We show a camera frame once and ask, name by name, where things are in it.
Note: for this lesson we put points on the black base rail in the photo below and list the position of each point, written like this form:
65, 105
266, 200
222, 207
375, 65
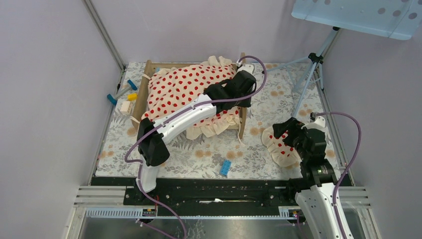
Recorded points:
209, 197

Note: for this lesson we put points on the wooden pet bed frame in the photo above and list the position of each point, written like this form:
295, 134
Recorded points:
140, 105

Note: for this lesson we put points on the floral table mat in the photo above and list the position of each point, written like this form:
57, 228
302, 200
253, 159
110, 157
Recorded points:
203, 156

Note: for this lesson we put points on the yellow toy block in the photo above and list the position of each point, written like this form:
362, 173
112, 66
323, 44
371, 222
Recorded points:
132, 97

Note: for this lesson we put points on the large strawberry print cushion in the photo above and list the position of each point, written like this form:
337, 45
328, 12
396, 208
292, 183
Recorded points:
170, 89

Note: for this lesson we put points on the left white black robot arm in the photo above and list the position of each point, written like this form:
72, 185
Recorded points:
153, 136

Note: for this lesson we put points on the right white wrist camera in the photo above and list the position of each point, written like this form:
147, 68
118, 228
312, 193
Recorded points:
316, 122

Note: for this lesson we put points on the beige wooden toy block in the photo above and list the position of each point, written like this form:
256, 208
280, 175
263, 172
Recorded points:
126, 107

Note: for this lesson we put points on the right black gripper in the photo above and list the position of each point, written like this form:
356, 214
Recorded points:
292, 125

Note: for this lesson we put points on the light blue perforated tray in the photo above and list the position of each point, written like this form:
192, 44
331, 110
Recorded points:
395, 19

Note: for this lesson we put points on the blue toy brick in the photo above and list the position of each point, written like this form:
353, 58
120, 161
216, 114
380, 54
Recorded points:
225, 167

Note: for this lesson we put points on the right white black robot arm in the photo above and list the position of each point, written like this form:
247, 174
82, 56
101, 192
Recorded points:
316, 192

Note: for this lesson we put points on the small strawberry print pillow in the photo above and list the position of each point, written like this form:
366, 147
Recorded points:
282, 154

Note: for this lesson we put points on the grey tripod stand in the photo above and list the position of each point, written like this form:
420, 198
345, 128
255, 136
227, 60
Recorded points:
313, 73

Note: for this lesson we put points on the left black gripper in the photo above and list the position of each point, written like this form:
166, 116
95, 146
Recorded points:
245, 103

